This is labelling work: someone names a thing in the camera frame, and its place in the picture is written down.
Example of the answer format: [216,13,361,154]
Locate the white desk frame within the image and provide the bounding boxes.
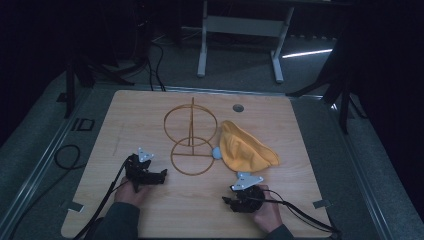
[196,0,296,84]

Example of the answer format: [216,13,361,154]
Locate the yellow fabric hat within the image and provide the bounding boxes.
[218,120,281,173]

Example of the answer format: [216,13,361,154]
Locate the person's left hand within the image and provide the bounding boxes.
[113,176,152,210]

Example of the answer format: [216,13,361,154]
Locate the person's right hand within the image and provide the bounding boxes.
[251,184,284,234]

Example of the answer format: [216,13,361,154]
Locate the black looped floor cable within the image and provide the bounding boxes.
[5,143,88,240]

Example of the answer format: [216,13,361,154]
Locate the black tripod stand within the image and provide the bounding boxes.
[285,63,368,136]
[64,54,136,120]

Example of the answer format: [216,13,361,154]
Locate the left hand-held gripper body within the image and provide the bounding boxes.
[124,147,158,193]

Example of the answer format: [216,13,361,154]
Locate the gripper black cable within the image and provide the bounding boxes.
[71,156,132,240]
[261,188,342,236]

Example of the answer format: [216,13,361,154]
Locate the black floor cables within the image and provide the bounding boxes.
[145,41,168,92]

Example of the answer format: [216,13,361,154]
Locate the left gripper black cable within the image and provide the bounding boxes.
[71,156,132,240]

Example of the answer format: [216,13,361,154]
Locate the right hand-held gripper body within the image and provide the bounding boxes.
[229,171,267,214]

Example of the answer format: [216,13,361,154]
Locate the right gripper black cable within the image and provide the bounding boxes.
[261,188,342,236]

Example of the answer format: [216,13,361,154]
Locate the golden wire hat stand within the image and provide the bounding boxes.
[163,96,219,177]

